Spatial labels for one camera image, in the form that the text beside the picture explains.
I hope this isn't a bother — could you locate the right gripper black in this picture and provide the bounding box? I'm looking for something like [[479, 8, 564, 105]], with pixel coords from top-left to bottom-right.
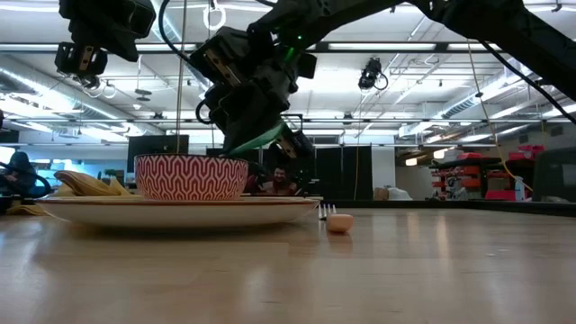
[[188, 26, 315, 159]]

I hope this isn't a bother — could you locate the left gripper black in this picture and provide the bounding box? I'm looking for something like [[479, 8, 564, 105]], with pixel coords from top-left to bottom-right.
[[54, 0, 157, 76]]

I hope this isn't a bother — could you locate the green utensil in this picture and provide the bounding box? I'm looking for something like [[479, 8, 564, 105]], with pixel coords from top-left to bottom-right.
[[227, 121, 287, 158]]

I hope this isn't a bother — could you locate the red white patterned bowl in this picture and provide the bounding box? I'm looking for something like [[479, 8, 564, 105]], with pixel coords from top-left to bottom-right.
[[133, 153, 249, 202]]

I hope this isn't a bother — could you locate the beige plate with brown rim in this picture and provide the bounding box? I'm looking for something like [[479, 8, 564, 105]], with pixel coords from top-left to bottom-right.
[[34, 195, 321, 229]]

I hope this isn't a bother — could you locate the fork with peach handle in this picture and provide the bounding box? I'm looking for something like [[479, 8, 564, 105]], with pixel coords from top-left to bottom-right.
[[317, 202, 355, 234]]

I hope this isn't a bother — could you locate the yellow cloth napkin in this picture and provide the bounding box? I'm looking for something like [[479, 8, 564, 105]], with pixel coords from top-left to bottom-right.
[[4, 169, 140, 216]]

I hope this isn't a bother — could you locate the person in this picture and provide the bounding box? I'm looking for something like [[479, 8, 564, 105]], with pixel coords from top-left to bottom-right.
[[0, 151, 40, 197], [245, 164, 299, 196]]

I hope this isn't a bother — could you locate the black monitor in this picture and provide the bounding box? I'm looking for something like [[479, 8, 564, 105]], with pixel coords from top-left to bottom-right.
[[126, 133, 190, 173]]

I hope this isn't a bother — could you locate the black partition screen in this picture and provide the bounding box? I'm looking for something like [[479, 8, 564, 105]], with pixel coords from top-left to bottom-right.
[[205, 144, 374, 201]]

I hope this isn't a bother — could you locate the black bar with light strips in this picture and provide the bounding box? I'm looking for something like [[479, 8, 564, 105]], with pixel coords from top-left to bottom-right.
[[0, 41, 503, 53]]

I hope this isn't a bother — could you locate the thin black horizontal bar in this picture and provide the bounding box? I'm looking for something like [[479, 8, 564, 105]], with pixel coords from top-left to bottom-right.
[[0, 117, 576, 125]]

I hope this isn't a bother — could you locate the white bag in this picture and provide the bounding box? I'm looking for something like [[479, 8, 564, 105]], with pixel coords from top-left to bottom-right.
[[387, 186, 413, 202]]

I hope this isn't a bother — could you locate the black storage shelf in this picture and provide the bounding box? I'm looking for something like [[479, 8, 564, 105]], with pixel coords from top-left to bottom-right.
[[429, 144, 536, 202]]

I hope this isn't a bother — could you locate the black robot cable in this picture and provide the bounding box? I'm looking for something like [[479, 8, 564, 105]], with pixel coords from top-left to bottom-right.
[[157, 0, 197, 67], [479, 39, 576, 126]]

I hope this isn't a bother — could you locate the silver ventilation duct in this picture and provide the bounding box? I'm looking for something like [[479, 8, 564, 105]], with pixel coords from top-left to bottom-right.
[[443, 58, 541, 119], [150, 0, 212, 86], [0, 53, 158, 136]]

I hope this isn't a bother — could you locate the grey hanging cable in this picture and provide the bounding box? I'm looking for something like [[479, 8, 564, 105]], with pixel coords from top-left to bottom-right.
[[174, 0, 188, 155]]

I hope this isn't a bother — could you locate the large white hanging ring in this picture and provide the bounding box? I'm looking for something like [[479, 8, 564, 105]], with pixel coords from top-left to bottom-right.
[[202, 4, 228, 32]]

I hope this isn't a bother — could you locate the black overhead camera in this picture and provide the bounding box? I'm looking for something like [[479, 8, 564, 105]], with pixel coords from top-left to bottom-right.
[[357, 57, 389, 91]]

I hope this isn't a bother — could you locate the black curved cable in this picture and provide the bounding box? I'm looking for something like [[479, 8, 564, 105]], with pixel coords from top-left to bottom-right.
[[0, 161, 53, 199]]

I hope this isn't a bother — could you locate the black table edge rail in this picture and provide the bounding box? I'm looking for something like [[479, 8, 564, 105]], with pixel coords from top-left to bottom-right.
[[321, 199, 576, 218]]

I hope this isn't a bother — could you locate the beige hanging cable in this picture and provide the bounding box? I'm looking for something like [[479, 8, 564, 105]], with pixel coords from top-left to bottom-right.
[[466, 40, 535, 194]]

